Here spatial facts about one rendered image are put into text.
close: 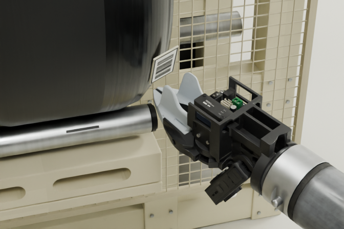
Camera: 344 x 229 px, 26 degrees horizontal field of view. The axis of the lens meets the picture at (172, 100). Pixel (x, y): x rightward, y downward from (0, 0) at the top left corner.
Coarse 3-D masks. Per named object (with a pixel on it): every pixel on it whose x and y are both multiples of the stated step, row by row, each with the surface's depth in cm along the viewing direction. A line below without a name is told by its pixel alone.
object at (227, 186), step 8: (232, 168) 87; (240, 168) 86; (248, 168) 87; (216, 176) 94; (224, 176) 89; (232, 176) 88; (240, 176) 86; (248, 176) 86; (216, 184) 92; (224, 184) 90; (232, 184) 89; (240, 184) 87; (208, 192) 95; (216, 192) 93; (224, 192) 91; (232, 192) 93; (216, 200) 94; (224, 200) 95
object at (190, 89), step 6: (186, 78) 93; (192, 78) 92; (186, 84) 94; (192, 84) 93; (198, 84) 92; (162, 90) 97; (174, 90) 97; (180, 90) 95; (186, 90) 94; (192, 90) 94; (198, 90) 93; (180, 96) 96; (186, 96) 95; (192, 96) 94; (198, 96) 93; (180, 102) 95; (186, 102) 95; (192, 102) 94; (186, 108) 95
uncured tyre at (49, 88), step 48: (0, 0) 83; (48, 0) 84; (96, 0) 86; (144, 0) 88; (0, 48) 86; (48, 48) 88; (96, 48) 90; (144, 48) 92; (0, 96) 92; (48, 96) 95; (96, 96) 98
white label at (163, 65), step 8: (176, 48) 96; (160, 56) 95; (168, 56) 97; (176, 56) 98; (152, 64) 96; (160, 64) 97; (168, 64) 99; (152, 72) 97; (160, 72) 99; (168, 72) 101; (152, 80) 99
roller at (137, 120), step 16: (112, 112) 112; (128, 112) 112; (144, 112) 112; (0, 128) 109; (16, 128) 109; (32, 128) 109; (48, 128) 109; (64, 128) 110; (80, 128) 110; (96, 128) 111; (112, 128) 111; (128, 128) 112; (144, 128) 113; (0, 144) 107; (16, 144) 108; (32, 144) 109; (48, 144) 109; (64, 144) 110
